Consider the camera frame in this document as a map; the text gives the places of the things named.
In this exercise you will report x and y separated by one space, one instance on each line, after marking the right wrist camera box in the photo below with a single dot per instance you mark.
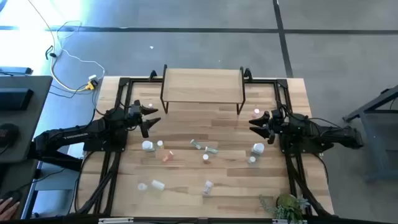
276 115

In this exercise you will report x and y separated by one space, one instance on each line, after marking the black computer mouse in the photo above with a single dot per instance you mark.
12 195

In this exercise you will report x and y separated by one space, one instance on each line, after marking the grey desk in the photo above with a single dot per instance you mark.
31 115

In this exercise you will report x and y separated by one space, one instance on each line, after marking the wooden shelf black metal frame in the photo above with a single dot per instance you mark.
202 85

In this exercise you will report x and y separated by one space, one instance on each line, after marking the black round puck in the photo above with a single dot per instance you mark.
7 135

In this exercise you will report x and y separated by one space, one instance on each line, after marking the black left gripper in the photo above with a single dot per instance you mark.
133 124

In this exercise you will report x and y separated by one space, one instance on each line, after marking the small pill bottle white cap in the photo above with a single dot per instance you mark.
150 105

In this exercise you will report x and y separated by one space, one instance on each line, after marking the black rectangular box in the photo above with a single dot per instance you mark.
15 99

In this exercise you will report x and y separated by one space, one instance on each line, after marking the large white medicine bottle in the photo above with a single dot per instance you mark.
147 145
257 148

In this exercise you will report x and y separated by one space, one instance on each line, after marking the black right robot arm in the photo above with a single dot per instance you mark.
326 133

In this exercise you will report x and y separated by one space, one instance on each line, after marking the pink pill bottle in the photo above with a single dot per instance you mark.
256 112

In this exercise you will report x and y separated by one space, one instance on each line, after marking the white power adapter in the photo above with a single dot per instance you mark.
92 77

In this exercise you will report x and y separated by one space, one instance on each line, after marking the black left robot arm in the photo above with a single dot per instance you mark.
71 137

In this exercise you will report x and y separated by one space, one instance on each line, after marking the dark flat bar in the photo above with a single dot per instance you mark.
15 71

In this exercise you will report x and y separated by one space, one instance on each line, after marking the yellow plug connector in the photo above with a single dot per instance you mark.
90 85

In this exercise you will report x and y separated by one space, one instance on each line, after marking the grey-blue metal table frame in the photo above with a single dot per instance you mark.
367 140

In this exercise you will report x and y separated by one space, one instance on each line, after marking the black triangular bracket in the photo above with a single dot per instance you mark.
152 75
247 74

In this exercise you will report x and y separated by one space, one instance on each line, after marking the person's hand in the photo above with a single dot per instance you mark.
7 210

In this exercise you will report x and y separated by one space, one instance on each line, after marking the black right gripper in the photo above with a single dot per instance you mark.
276 132

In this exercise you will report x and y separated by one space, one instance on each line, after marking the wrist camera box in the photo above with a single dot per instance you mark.
136 110
276 115

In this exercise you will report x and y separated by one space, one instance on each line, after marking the black metal table frame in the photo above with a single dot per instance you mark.
123 82

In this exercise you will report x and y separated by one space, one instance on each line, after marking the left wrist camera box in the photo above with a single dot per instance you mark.
136 110

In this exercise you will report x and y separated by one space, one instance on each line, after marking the pale green pill bottle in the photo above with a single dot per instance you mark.
160 143

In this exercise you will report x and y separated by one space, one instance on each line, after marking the clear bottle with blue pills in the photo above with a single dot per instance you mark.
207 187

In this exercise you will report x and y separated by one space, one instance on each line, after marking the small green potted plant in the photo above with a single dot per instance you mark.
287 205

